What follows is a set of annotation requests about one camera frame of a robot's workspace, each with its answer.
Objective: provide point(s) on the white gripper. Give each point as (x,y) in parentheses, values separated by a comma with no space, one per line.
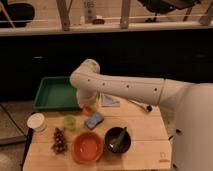
(86,98)

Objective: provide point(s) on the red orange apple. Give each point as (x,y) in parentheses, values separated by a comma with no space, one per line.
(87,110)

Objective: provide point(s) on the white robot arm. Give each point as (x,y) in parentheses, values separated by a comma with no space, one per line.
(192,104)

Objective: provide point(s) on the green plastic cup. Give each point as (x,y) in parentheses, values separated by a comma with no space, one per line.
(69,122)

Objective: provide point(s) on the white paper cup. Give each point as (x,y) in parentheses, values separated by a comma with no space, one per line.
(37,122)

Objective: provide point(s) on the blue sponge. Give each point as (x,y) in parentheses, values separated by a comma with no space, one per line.
(94,120)

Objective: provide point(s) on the green plastic tray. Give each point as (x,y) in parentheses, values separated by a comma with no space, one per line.
(56,94)

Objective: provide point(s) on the dark bowl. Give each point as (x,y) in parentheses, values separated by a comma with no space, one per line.
(112,134)

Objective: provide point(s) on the orange bowl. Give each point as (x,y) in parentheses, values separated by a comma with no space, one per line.
(87,148)

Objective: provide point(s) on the green utensil in bowl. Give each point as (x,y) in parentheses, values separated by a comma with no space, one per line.
(117,142)

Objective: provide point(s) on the bunch of dark grapes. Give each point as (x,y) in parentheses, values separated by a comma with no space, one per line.
(60,143)

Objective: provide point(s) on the dark red background object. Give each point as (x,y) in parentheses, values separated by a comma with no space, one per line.
(98,21)

